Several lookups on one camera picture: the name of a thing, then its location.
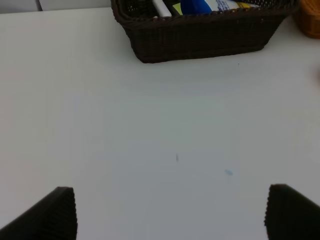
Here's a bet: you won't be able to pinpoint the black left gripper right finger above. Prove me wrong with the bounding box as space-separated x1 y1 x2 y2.
264 184 320 240

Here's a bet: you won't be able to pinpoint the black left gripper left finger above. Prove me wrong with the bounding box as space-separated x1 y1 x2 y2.
0 186 78 240

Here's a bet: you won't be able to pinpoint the white tube blue cap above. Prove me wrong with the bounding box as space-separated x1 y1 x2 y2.
180 0 259 15

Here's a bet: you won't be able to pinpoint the white marker red caps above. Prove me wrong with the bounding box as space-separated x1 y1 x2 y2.
152 0 172 18

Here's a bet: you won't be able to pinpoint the orange wicker basket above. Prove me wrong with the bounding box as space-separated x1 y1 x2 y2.
293 0 320 39

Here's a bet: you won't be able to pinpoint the dark brown wicker basket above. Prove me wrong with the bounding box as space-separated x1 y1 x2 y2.
111 0 299 63

